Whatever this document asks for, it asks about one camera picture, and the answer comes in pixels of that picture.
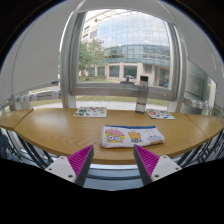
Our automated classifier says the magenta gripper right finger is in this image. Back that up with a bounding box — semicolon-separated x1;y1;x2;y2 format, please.
133;145;181;185

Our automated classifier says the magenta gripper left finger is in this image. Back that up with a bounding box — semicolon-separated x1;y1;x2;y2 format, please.
46;145;94;186

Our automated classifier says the white cartoon print towel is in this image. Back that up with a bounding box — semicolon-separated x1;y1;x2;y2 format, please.
100;125;165;148

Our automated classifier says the right colourful sticker sheet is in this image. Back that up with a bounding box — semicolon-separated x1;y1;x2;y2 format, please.
146;109;173;119

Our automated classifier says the colourful sticker sheet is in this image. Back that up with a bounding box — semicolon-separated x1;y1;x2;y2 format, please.
146;109;173;119
74;107;107;118

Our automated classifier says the left colourful sticker sheet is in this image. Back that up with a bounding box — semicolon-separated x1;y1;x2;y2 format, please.
74;107;107;118

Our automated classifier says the clear water bottle black cap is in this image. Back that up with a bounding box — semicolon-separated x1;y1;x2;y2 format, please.
135;76;149;114

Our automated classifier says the green tree outside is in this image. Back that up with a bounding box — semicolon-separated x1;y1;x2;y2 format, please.
78;39;105;76

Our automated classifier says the glass office building outside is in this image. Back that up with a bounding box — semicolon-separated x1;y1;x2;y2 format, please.
79;9;171;88

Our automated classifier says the white window frame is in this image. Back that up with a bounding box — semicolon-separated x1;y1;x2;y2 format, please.
60;0;186;112

